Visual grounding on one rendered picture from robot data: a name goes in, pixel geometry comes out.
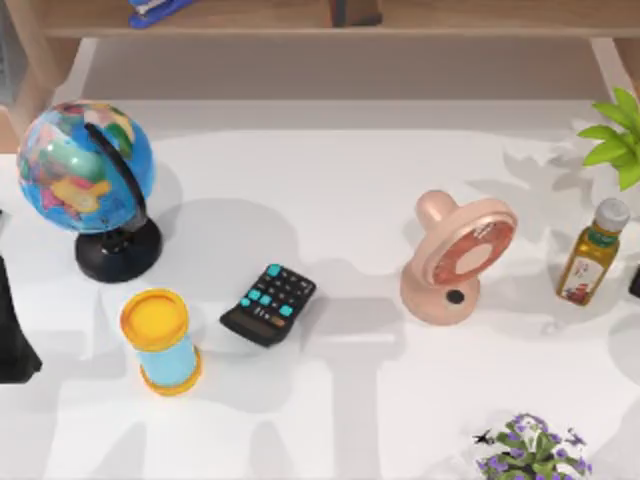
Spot black calculator with cyan keys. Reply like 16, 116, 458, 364
219, 263, 318, 349

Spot pink desk fan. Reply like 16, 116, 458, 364
399, 189, 519, 327

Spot yellow and blue hourglass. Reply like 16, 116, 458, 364
119, 288, 204, 399

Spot wooden shelf unit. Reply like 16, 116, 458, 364
0, 0, 640, 154

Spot dark brown book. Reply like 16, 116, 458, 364
328, 0, 384, 28

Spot blue globe on black stand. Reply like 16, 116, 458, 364
16, 101, 165, 284

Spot yellow oil bottle grey cap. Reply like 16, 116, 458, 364
555, 197, 632, 307

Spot blue stapler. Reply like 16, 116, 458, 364
127, 0, 194, 28

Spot purple flowering plant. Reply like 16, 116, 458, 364
471, 412, 595, 480

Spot green leafy plant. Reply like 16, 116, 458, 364
576, 86, 640, 192

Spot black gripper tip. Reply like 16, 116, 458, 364
0, 254, 44, 385

